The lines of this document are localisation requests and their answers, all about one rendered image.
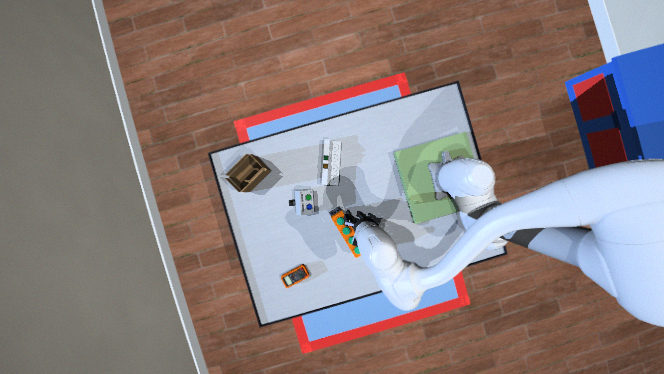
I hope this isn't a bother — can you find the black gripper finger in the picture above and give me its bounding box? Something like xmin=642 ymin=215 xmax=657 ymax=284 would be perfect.
xmin=343 ymin=210 xmax=359 ymax=227
xmin=359 ymin=211 xmax=379 ymax=227

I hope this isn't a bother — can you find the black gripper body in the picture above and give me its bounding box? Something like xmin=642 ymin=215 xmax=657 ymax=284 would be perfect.
xmin=351 ymin=218 xmax=371 ymax=232

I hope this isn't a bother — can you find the brown cardboard box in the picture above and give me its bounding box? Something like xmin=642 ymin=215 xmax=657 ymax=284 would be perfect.
xmin=225 ymin=154 xmax=271 ymax=193

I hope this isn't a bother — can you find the orange multimeter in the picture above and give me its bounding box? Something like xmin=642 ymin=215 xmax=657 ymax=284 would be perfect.
xmin=281 ymin=264 xmax=309 ymax=288

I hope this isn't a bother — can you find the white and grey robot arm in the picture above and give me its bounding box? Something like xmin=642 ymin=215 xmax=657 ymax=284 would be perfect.
xmin=352 ymin=151 xmax=664 ymax=327

